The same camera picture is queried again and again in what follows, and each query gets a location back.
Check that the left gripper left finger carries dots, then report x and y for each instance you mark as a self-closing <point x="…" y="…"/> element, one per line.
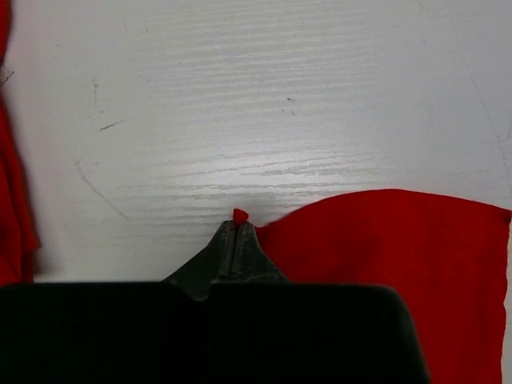
<point x="210" y="264"/>

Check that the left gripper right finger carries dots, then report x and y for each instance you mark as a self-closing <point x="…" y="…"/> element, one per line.
<point x="244" y="260"/>

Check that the folded red t-shirt stack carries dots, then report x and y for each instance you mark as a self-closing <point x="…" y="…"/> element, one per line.
<point x="19" y="239"/>

